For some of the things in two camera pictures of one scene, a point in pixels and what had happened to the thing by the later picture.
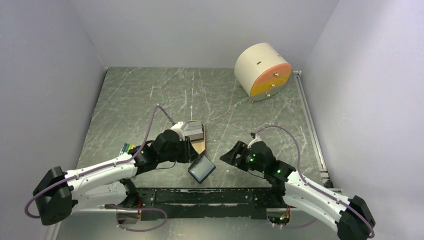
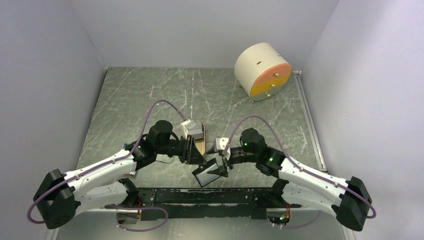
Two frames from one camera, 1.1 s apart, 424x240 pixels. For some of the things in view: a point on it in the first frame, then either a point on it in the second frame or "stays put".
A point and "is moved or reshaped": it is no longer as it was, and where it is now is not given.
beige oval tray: [199, 146] stays put
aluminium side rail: [320, 161] stays put
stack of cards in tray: [193, 129] stays put
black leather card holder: [201, 169] is moved or reshaped
